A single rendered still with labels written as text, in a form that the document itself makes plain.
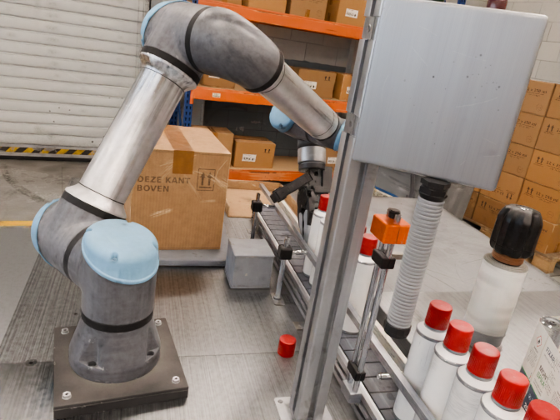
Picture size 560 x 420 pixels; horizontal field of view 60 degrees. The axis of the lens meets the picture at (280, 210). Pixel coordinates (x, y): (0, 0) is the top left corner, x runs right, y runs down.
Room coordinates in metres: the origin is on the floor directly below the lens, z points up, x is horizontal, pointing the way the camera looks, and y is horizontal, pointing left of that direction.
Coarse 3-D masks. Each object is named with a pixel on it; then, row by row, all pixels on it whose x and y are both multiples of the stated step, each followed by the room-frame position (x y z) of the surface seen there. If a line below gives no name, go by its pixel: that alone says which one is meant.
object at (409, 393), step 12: (264, 192) 1.44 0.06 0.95; (276, 204) 1.33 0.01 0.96; (288, 228) 1.18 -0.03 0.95; (300, 240) 1.09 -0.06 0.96; (312, 252) 1.03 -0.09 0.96; (312, 264) 0.99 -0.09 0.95; (348, 312) 0.80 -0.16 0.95; (372, 336) 0.72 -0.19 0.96; (372, 348) 0.70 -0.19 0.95; (384, 360) 0.66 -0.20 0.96; (396, 372) 0.63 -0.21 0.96; (396, 384) 0.62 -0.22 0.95; (408, 384) 0.60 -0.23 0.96; (408, 396) 0.58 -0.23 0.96; (420, 408) 0.56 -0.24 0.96
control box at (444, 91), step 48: (384, 0) 0.59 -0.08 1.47; (384, 48) 0.59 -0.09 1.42; (432, 48) 0.57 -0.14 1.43; (480, 48) 0.56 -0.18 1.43; (528, 48) 0.54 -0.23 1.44; (384, 96) 0.58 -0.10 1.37; (432, 96) 0.57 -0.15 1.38; (480, 96) 0.55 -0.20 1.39; (384, 144) 0.58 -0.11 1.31; (432, 144) 0.56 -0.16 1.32; (480, 144) 0.55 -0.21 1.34
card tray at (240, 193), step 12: (228, 180) 1.80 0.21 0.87; (240, 180) 1.82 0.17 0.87; (228, 192) 1.75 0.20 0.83; (240, 192) 1.77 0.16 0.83; (252, 192) 1.80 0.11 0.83; (228, 204) 1.52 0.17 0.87; (240, 204) 1.64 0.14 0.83; (288, 204) 1.72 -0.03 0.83; (228, 216) 1.51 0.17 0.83; (240, 216) 1.52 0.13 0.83
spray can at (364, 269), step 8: (368, 240) 0.85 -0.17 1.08; (376, 240) 0.86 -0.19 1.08; (368, 248) 0.85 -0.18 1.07; (360, 256) 0.85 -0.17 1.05; (368, 256) 0.85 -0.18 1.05; (360, 264) 0.84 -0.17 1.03; (368, 264) 0.84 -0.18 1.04; (360, 272) 0.84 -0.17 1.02; (368, 272) 0.84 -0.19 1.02; (360, 280) 0.84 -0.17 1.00; (368, 280) 0.84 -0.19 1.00; (352, 288) 0.85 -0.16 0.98; (360, 288) 0.84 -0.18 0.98; (368, 288) 0.85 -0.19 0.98; (352, 296) 0.84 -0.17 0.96; (360, 296) 0.84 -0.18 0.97; (352, 304) 0.84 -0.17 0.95; (360, 304) 0.84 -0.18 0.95; (360, 312) 0.84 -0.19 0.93; (344, 320) 0.85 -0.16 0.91; (344, 328) 0.85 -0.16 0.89; (352, 328) 0.84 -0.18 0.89
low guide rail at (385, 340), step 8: (288, 208) 1.44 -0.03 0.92; (288, 216) 1.41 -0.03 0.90; (296, 224) 1.34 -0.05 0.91; (368, 320) 0.86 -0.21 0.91; (376, 320) 0.85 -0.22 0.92; (376, 328) 0.83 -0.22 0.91; (376, 336) 0.82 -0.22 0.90; (384, 336) 0.80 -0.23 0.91; (384, 344) 0.79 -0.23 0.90; (392, 344) 0.78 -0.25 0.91; (392, 352) 0.76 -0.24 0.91; (400, 352) 0.75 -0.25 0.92; (400, 360) 0.74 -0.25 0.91; (400, 368) 0.73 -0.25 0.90
